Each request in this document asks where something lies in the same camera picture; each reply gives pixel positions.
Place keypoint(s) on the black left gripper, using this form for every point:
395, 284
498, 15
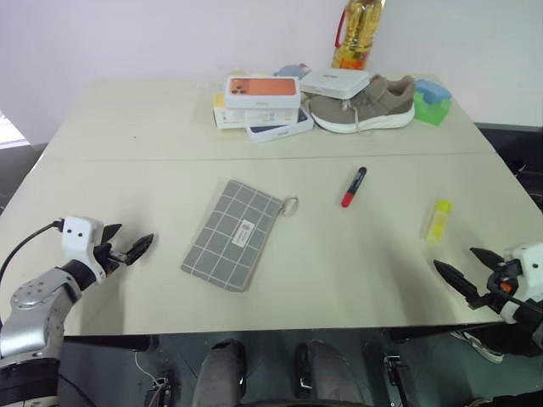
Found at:
106, 256

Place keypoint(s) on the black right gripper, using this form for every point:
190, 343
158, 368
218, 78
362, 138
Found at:
502, 282

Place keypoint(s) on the grey checked pouch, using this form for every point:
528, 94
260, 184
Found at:
229, 237

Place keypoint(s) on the yellow glue stick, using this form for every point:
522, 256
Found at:
439, 221

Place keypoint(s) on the white and black sneaker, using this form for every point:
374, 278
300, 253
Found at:
477, 345

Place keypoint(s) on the red and black marker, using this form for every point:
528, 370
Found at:
353, 187

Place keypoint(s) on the grey rounded shape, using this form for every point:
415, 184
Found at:
218, 373

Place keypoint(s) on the green plastic box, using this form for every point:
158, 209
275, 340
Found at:
430, 112

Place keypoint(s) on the white and yellow phone box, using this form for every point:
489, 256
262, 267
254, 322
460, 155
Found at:
254, 116

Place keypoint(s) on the white phone box blue picture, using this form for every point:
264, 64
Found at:
280, 129

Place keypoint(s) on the brown sneaker white sole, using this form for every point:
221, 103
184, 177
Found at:
369, 108

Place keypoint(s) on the white phone box orange picture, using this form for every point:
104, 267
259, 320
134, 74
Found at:
262, 91

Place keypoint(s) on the flat white box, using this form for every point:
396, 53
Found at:
335, 82

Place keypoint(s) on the light blue round object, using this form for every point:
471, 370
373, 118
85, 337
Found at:
290, 70

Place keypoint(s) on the yellow cooking oil bottle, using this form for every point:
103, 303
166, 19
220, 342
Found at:
358, 38

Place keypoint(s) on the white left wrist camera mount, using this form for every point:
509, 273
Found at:
76, 237

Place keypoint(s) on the black table leg bracket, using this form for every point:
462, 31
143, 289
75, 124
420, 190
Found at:
396, 371
159, 390

